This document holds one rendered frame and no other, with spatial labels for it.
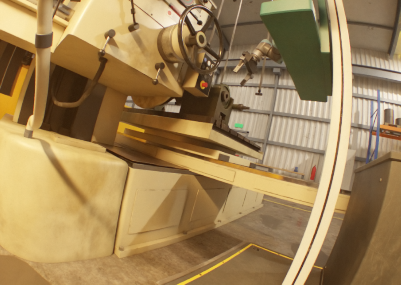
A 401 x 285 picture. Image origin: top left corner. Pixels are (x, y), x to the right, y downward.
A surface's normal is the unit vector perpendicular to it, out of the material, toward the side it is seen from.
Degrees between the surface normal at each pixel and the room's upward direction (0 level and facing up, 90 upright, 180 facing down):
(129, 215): 90
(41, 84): 128
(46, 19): 105
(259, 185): 90
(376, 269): 90
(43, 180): 90
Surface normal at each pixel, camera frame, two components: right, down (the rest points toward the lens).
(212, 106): -0.54, -0.22
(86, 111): 0.80, 0.15
